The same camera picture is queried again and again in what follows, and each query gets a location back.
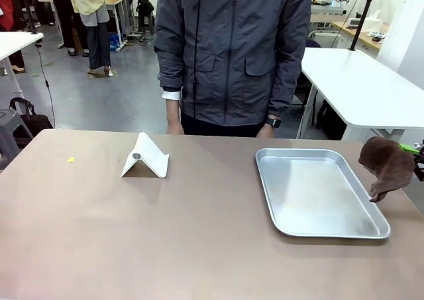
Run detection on black stand pole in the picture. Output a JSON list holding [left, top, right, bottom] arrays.
[[349, 0, 378, 52]]

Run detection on person in yellow coat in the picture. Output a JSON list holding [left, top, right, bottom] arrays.
[[67, 0, 112, 77]]

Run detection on white folded stand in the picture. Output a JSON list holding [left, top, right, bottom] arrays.
[[121, 131, 170, 179]]

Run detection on grey plastic stool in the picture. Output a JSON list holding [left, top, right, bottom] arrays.
[[0, 109, 34, 170]]

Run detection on black bag with handles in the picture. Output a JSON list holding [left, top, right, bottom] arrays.
[[9, 97, 54, 139]]

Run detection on white tissue box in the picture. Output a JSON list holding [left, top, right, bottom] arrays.
[[365, 11, 391, 33]]

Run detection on person's left hand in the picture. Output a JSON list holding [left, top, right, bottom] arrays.
[[256, 125, 277, 139]]

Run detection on person in grey jacket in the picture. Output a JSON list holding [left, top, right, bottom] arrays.
[[153, 0, 314, 138]]

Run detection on silver metal tray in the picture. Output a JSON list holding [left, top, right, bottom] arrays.
[[254, 148, 392, 240]]

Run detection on wooden top desk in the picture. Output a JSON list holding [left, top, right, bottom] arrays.
[[331, 21, 382, 53]]

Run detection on person in red clothing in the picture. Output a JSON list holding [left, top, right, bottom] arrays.
[[0, 0, 27, 75]]

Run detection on thin black hanging cable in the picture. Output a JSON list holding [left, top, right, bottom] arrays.
[[34, 43, 58, 129]]

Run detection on person's right hand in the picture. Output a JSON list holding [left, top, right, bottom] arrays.
[[165, 120, 185, 136]]

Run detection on black background stool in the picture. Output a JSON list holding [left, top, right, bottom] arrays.
[[136, 0, 156, 35]]

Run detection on brown cloth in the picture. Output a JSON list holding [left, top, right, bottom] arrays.
[[358, 136, 417, 204]]

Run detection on person's right forearm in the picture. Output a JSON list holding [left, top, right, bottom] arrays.
[[164, 98, 182, 123]]

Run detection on blue bag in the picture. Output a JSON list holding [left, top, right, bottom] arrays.
[[108, 33, 123, 52]]

